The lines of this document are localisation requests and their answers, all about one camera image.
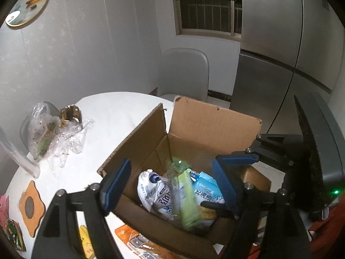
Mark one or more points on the crumpled clear plastic wrap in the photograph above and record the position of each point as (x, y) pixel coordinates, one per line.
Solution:
(72, 137)

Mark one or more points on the orange coaster mat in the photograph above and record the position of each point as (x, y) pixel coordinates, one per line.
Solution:
(31, 207)

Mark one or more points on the light blue snack packet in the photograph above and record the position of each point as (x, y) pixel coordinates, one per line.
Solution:
(206, 188)

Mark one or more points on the green snack packet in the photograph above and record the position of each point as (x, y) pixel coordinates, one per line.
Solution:
(186, 199)

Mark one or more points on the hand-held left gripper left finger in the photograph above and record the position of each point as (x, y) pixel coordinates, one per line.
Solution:
(116, 186)

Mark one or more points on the dotted clear plastic bag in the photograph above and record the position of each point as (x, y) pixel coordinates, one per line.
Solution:
(43, 132)

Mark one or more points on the gold foil wrapped item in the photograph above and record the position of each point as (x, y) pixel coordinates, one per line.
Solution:
(70, 114)

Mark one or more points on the orange packet with clear window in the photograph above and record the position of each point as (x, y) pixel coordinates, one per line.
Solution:
(126, 233)

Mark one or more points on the green snack packets pile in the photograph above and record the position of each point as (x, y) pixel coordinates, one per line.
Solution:
(13, 234)

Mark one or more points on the pink plastic bag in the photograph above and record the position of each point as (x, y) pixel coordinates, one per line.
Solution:
(3, 207)

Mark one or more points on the white snack packet blue print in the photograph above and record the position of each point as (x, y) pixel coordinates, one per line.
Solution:
(153, 191)

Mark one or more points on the window with bars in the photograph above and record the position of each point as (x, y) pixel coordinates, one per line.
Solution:
(207, 16)

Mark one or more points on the brown cardboard box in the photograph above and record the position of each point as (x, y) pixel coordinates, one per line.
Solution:
(210, 124)

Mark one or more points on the yellow snack packet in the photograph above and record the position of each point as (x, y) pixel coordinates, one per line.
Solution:
(86, 241)

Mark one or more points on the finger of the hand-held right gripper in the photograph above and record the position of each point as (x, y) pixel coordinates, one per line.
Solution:
(240, 157)

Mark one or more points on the small round wall plate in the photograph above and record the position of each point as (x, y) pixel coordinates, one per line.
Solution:
(28, 4)

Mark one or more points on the person's red clothing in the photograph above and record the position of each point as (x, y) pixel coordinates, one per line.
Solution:
(333, 229)

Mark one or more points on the silver refrigerator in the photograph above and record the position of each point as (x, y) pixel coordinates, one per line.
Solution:
(269, 45)

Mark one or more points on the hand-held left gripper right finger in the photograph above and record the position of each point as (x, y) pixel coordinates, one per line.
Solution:
(225, 186)

